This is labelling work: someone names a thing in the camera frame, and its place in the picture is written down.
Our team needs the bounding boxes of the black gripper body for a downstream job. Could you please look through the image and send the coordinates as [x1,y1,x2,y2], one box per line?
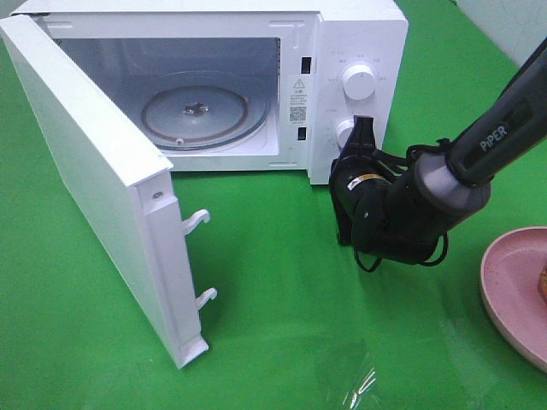
[328,149,396,246]

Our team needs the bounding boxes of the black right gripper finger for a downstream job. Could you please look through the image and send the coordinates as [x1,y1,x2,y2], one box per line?
[339,115,375,159]

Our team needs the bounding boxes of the pink round plate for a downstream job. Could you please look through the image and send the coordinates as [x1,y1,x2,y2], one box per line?
[480,226,546,372]

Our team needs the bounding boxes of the burger with sesame-free bun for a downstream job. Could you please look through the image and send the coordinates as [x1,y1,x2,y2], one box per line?
[538,267,547,302]

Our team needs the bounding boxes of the white microwave door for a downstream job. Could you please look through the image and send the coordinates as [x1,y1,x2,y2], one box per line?
[1,15,217,367]

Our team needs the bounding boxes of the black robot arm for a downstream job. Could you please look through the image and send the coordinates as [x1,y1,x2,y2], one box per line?
[328,43,546,271]

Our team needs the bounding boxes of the white lower microwave knob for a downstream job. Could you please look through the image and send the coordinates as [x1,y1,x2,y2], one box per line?
[335,120,354,149]

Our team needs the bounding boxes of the white microwave knob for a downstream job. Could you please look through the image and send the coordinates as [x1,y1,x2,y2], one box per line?
[335,120,354,149]
[342,62,376,101]

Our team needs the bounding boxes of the white upper microwave knob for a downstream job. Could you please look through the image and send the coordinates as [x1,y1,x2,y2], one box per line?
[342,62,376,101]

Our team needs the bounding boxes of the white warning label sticker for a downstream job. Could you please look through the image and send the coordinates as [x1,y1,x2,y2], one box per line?
[285,74,313,126]

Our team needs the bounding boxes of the white microwave oven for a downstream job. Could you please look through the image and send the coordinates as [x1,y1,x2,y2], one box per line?
[8,1,408,185]

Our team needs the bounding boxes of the glass microwave turntable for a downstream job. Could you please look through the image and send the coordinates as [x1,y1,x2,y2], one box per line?
[141,71,277,151]

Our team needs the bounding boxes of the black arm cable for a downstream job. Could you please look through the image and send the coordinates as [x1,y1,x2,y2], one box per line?
[352,137,454,272]

